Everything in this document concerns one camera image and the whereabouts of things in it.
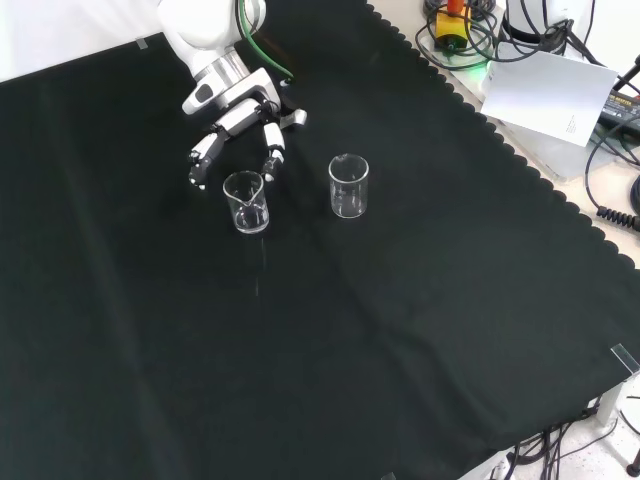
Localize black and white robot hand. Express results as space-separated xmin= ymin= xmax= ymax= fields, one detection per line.
xmin=181 ymin=67 xmax=308 ymax=191

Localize clear glass beaker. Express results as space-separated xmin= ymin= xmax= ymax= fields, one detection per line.
xmin=222 ymin=169 xmax=271 ymax=235
xmin=327 ymin=153 xmax=371 ymax=220

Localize black bench cloth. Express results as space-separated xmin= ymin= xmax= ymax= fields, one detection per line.
xmin=0 ymin=0 xmax=640 ymax=480

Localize yellow stop button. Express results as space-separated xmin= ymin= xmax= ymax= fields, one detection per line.
xmin=433 ymin=0 xmax=472 ymax=53

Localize pale board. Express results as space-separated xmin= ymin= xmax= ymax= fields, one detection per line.
xmin=479 ymin=51 xmax=620 ymax=148

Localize black power adapter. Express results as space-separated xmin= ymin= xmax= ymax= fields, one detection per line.
xmin=598 ymin=90 xmax=640 ymax=127

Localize green cable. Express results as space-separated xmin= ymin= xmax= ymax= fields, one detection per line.
xmin=236 ymin=0 xmax=296 ymax=84

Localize black coiled cable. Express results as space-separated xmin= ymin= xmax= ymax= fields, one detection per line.
xmin=595 ymin=204 xmax=640 ymax=230

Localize black floor cable bundle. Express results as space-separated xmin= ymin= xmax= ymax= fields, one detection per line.
xmin=492 ymin=420 xmax=624 ymax=480

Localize white bench leg bracket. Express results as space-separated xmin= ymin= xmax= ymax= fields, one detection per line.
xmin=597 ymin=373 xmax=640 ymax=437

